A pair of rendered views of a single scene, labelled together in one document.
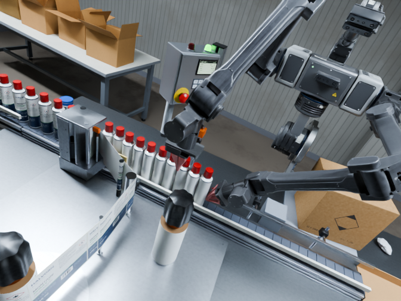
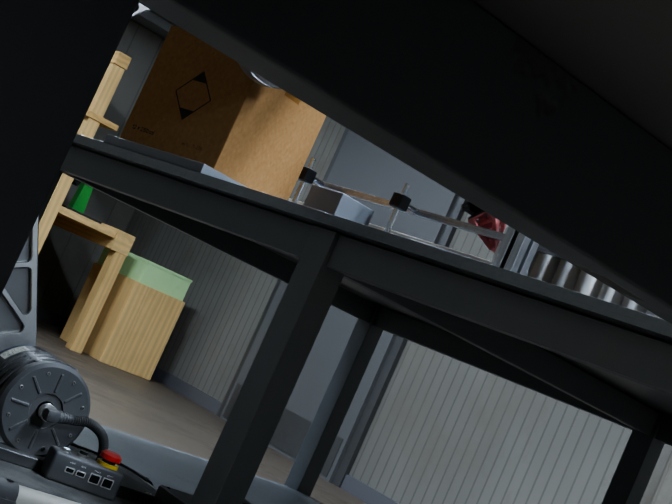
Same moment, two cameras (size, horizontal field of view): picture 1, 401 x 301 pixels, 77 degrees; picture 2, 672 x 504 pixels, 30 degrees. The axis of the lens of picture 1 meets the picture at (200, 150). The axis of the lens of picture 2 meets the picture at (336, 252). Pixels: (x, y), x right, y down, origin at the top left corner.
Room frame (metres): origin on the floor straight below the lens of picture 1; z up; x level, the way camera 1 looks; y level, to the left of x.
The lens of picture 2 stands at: (2.90, 1.11, 0.61)
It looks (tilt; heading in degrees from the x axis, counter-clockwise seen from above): 5 degrees up; 216
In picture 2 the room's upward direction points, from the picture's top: 24 degrees clockwise
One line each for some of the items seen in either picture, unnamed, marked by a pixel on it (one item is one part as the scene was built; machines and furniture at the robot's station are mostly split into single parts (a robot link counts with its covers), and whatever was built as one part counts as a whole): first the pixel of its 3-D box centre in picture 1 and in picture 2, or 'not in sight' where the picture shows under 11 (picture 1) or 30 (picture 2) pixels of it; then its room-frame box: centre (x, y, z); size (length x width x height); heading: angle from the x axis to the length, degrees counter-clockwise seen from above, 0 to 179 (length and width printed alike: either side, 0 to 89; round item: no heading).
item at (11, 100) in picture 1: (7, 95); not in sight; (0.96, 0.96, 0.98); 0.05 x 0.05 x 0.20
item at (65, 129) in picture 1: (83, 143); not in sight; (0.78, 0.47, 1.01); 0.14 x 0.13 x 0.26; 79
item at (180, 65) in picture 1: (189, 74); not in sight; (0.89, 0.12, 1.38); 0.17 x 0.10 x 0.19; 134
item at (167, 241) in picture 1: (172, 228); not in sight; (0.50, 0.01, 1.03); 0.09 x 0.09 x 0.30
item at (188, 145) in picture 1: (187, 138); not in sight; (0.60, 0.05, 1.31); 0.10 x 0.07 x 0.07; 80
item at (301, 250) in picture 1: (177, 197); not in sight; (0.79, 0.03, 0.86); 1.65 x 0.08 x 0.04; 79
